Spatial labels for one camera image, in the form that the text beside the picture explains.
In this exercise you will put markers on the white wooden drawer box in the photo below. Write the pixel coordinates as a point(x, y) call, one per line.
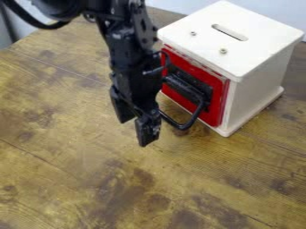
point(237, 50)

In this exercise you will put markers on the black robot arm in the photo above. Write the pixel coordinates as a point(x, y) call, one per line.
point(110, 13)

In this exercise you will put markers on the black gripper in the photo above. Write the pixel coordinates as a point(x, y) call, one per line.
point(137, 79)

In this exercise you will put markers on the dark pole at wall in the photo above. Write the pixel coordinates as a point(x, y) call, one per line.
point(7, 22)

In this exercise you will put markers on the red drawer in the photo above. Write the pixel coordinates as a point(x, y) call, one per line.
point(206, 75)

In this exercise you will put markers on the black metal drawer handle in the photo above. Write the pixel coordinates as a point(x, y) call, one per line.
point(192, 89)

